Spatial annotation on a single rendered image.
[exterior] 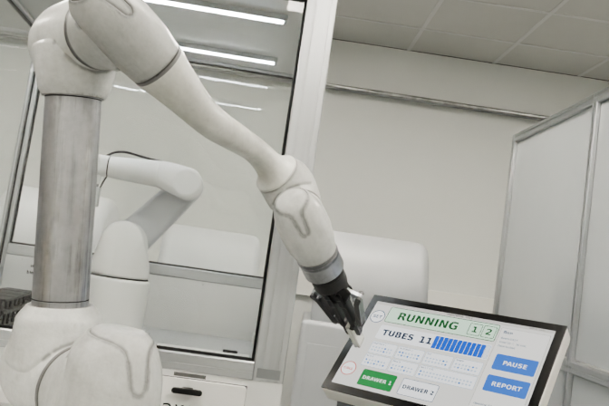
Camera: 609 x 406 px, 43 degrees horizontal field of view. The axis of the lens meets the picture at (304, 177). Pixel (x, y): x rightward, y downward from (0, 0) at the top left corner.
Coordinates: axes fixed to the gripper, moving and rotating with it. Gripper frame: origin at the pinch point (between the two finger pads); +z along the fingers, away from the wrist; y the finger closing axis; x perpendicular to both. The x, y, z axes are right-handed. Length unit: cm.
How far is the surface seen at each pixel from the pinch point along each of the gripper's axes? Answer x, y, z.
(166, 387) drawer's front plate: 19, 47, 5
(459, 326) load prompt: -17.8, -15.7, 16.8
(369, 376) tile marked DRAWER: -0.2, 2.1, 16.8
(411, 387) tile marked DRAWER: 1.2, -9.5, 16.7
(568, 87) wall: -365, 42, 184
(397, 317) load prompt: -18.9, 1.2, 17.0
